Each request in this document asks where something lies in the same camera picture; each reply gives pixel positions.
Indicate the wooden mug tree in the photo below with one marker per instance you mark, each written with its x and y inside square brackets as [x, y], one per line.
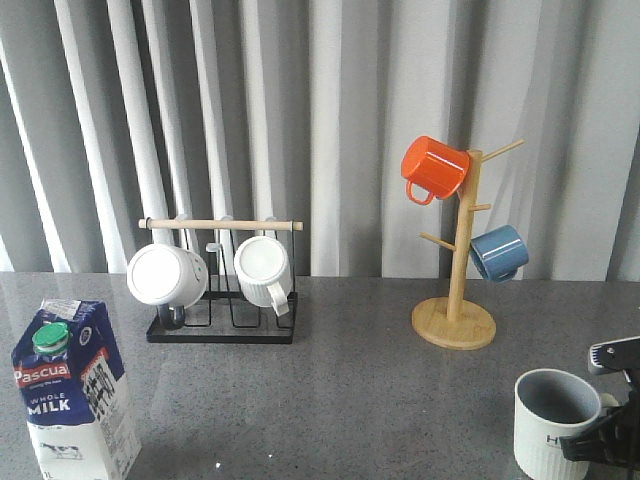
[453, 322]

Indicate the blue mug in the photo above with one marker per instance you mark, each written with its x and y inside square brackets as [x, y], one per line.
[498, 254]

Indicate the white round mug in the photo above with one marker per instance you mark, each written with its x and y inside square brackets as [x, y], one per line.
[161, 274]

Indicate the cream HOME mug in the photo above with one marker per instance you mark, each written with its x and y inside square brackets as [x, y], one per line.
[551, 404]

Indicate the blue white milk carton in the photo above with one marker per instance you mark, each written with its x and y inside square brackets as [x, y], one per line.
[69, 371]

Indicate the grey pleated curtain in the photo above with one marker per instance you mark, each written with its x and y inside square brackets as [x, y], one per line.
[112, 111]

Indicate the black rack with wooden bar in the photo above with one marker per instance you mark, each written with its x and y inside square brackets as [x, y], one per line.
[223, 314]

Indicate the white ribbed mug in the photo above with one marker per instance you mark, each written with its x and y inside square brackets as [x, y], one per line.
[262, 266]

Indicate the orange mug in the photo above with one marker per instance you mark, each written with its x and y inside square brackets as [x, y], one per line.
[433, 170]

